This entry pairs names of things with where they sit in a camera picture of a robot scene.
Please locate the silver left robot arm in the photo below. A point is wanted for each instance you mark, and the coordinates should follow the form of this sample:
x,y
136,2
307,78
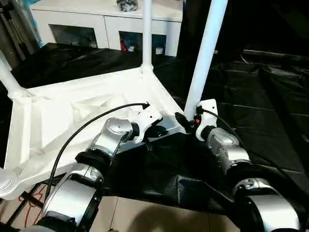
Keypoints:
x,y
108,140

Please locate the black folding stand frame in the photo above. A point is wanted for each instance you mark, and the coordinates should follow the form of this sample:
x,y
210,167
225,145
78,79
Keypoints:
x,y
26,197

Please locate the red container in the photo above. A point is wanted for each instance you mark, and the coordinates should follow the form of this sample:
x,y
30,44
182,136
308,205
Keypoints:
x,y
123,44

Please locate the white sideboard cabinet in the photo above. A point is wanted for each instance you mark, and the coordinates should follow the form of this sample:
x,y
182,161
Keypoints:
x,y
96,14

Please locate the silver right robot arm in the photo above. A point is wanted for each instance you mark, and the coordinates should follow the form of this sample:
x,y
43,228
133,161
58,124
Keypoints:
x,y
227,147

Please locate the white jar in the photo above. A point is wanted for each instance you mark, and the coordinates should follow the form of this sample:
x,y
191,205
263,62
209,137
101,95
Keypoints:
x,y
130,48
158,50

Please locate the black backdrop cloth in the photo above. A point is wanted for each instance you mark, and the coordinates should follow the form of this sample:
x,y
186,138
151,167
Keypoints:
x,y
265,24

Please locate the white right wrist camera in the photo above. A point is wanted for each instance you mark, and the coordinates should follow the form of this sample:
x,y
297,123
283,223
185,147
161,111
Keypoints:
x,y
208,108

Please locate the clear bag of dark parts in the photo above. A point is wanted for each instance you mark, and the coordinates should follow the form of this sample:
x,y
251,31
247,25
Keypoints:
x,y
128,4

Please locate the grey tripod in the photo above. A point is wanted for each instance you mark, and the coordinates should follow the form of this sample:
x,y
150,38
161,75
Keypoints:
x,y
14,26

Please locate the blue printed panel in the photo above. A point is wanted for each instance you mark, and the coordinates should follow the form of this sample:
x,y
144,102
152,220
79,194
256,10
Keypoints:
x,y
35,24

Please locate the black plastic mat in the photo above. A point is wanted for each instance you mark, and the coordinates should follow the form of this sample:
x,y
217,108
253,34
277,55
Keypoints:
x,y
241,108

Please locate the white plastic table top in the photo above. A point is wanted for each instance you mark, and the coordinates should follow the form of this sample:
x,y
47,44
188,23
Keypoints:
x,y
48,116

